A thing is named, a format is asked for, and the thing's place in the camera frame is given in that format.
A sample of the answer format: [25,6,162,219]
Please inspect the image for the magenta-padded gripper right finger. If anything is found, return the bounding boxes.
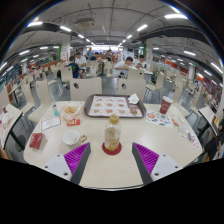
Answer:
[131,142,184,186]

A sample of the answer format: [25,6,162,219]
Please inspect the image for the white paper with red print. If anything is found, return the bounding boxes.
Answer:
[190,138,203,153]

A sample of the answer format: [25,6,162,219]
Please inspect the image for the clear bottle with yellow cap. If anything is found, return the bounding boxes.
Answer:
[103,113,123,153]

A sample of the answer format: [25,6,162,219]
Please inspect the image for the white printed card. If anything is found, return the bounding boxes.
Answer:
[40,115,63,132]

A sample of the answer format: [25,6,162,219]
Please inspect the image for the small red sauce packet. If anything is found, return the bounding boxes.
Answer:
[66,118,81,127]
[171,115,180,127]

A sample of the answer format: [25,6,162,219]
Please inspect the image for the colourful sticker sheet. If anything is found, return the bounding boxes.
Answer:
[145,109,174,129]

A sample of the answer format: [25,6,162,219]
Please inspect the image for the clear plastic wrapper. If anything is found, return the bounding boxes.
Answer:
[178,123,196,141]

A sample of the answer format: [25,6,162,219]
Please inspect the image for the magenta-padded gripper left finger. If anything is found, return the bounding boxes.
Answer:
[40,142,92,186]

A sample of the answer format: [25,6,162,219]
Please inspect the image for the flat round red coaster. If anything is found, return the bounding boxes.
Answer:
[101,141,123,156]

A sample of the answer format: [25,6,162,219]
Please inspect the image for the far cream chairs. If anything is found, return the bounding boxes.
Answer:
[0,59,211,116]

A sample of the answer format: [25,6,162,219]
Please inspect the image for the crumpled food wrapper with fries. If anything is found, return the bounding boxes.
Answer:
[59,100,84,122]

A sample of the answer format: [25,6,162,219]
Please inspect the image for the white and red food bag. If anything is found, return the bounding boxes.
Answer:
[0,105,15,129]

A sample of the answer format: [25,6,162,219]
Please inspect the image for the red paper cup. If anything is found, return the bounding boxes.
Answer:
[159,95,174,116]

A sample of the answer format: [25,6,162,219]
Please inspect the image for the ceiling air conditioner unit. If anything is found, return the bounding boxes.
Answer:
[75,17,96,28]

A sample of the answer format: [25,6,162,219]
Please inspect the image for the dark food tray, paper liner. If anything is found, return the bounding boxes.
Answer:
[83,93,147,119]

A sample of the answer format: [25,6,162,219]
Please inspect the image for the crumpled white napkin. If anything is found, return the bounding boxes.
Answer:
[127,93,140,105]

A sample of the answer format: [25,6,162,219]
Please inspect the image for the cream chair with round hole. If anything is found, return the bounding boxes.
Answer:
[69,77,103,102]
[116,78,147,103]

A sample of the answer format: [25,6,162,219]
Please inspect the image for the cream side table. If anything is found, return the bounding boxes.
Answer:
[198,105,224,129]
[0,103,24,149]

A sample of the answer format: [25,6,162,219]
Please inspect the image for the ceiling strip lights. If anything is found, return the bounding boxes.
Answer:
[0,11,224,79]

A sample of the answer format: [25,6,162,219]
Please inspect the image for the white patterned mug, gold handle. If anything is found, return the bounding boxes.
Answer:
[62,129,88,150]

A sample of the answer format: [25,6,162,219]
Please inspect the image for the red tissue packet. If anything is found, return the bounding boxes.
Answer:
[28,132,45,151]

